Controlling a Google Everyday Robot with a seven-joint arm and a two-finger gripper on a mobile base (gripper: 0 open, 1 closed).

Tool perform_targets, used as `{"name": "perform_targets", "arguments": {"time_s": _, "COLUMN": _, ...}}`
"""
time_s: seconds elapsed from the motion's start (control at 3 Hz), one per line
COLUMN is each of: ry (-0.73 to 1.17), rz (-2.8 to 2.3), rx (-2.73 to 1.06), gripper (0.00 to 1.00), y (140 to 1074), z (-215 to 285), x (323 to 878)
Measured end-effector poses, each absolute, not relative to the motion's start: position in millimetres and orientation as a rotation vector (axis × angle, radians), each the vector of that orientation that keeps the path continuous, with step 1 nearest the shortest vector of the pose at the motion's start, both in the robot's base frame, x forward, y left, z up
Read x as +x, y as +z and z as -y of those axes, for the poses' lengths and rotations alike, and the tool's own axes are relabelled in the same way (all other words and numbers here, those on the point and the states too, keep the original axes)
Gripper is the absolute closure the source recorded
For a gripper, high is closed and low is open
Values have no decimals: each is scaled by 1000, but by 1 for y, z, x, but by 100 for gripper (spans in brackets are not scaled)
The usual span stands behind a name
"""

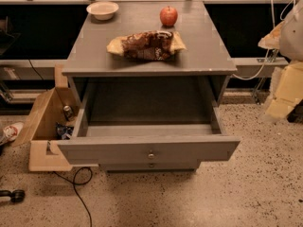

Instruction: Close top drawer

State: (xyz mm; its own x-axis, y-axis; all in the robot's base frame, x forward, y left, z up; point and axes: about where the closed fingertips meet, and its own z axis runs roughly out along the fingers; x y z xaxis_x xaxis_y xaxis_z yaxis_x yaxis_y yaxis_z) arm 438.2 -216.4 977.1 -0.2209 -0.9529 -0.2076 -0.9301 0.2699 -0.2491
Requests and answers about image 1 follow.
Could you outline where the grey top drawer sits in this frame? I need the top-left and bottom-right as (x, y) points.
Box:
(59, 77), (240, 165)

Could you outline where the grey drawer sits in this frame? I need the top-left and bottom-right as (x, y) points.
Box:
(59, 77), (240, 165)
(99, 161), (200, 172)

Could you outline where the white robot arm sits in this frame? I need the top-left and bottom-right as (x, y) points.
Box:
(258, 0), (303, 120)

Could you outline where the grey lower drawer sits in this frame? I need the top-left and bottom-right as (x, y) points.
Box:
(99, 161), (200, 172)

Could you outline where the grey wooden cabinet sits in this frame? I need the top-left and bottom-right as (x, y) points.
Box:
(62, 0), (239, 172)

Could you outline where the red apple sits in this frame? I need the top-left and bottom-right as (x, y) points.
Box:
(160, 6), (178, 26)

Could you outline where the brown chip bag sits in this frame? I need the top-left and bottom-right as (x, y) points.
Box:
(106, 30), (186, 61)

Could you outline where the white bowl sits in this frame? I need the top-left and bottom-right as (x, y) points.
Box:
(86, 1), (119, 21)

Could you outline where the metal soda can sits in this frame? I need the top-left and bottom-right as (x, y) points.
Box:
(62, 105), (75, 121)

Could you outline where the dark crumpled snack bag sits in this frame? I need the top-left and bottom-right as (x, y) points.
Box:
(56, 123), (74, 140)

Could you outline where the wooden box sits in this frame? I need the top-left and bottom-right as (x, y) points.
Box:
(12, 64), (79, 172)

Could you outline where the red white shoe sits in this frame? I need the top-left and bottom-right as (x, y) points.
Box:
(0, 122), (24, 146)

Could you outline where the black caster wheel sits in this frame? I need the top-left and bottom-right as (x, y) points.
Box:
(0, 190), (26, 203)

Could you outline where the white cable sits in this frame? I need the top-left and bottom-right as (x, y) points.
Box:
(232, 0), (297, 81)

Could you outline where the black floor cable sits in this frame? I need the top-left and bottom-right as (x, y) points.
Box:
(52, 166), (94, 227)

